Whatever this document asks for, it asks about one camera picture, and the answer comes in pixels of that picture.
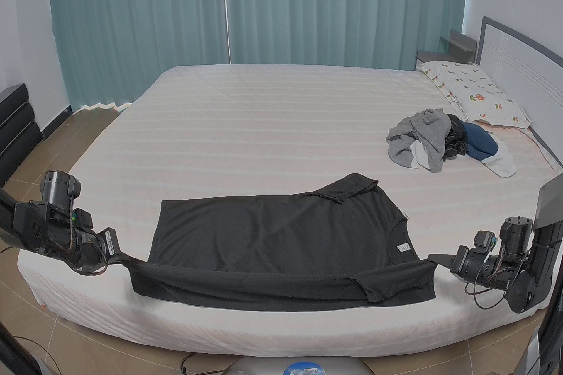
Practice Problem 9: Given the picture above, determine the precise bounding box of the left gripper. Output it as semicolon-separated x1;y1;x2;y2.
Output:
81;226;123;275

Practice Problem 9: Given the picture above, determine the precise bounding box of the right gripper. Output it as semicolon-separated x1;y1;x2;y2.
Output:
450;246;490;289

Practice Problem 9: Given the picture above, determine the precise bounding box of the black T-shirt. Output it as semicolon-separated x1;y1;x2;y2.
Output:
118;173;437;313

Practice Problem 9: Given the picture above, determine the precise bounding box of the pile of clothes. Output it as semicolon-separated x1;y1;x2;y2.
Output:
386;109;518;179

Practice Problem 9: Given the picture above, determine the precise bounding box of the bed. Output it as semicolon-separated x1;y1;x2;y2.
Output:
17;16;563;358

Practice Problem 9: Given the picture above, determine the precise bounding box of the black chest of drawers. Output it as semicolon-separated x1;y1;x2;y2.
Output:
0;84;43;186

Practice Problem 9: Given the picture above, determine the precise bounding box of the white printed pillow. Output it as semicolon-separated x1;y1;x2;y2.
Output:
416;60;531;129

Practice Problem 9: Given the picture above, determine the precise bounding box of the grey bedside table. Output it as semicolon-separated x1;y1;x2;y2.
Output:
416;29;479;65

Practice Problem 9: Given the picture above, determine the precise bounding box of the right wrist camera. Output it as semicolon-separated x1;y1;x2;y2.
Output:
473;231;498;254

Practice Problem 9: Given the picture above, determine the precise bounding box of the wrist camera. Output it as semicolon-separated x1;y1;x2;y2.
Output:
72;208;96;234
473;231;498;254

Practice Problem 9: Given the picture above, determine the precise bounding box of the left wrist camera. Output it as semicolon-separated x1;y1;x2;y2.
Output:
72;208;96;234

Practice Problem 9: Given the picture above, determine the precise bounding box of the black cable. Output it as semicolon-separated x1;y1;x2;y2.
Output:
180;352;199;375

